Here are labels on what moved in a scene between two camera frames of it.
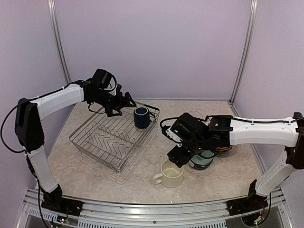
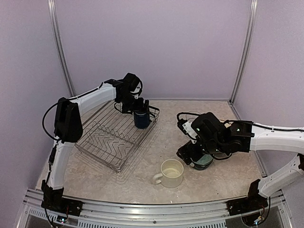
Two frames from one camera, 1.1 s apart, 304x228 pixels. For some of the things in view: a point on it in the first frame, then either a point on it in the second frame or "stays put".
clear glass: (195, 114) stays put
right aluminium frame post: (250, 41) stays put
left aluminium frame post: (52, 6) stays put
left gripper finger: (128, 99) -> (146, 106)
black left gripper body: (110, 101) -> (130, 104)
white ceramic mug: (171, 175) stays put
